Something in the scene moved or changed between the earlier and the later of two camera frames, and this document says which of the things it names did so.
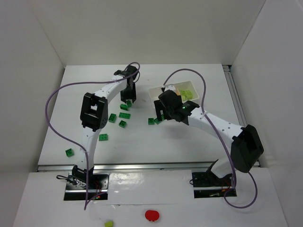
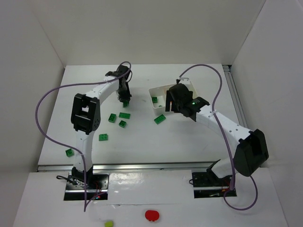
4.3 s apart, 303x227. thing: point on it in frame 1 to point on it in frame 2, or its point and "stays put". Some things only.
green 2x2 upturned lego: [112, 117] stays put
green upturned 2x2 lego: [151, 121] to [155, 100]
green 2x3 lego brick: [157, 121] stays put
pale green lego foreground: [109, 224] stays put
